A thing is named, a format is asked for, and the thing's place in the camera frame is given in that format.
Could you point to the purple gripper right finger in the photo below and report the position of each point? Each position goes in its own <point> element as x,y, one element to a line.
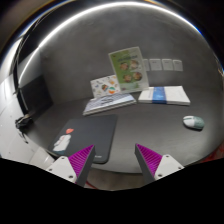
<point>155,166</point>

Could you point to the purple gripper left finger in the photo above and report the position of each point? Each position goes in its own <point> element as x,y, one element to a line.
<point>74,168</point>

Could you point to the dark mouse pad with figure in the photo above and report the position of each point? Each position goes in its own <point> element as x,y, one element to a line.
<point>80,133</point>

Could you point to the white green computer mouse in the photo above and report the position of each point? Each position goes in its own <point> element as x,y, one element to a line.
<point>194,122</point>

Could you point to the striped blue white book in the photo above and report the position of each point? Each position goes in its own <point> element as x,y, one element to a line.
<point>104,103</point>

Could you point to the white book with blue band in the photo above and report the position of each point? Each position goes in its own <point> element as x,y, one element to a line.
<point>174,95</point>

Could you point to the black monitor panel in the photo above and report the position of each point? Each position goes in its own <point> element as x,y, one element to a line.
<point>35,97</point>

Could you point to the white card with stickers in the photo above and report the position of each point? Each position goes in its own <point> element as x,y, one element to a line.
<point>104,86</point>

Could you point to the green poster with faces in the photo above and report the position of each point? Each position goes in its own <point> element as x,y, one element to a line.
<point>128,65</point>

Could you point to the white wall socket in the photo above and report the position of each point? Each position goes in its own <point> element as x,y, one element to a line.
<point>178,65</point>
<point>155,64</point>
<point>146,64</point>
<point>167,64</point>

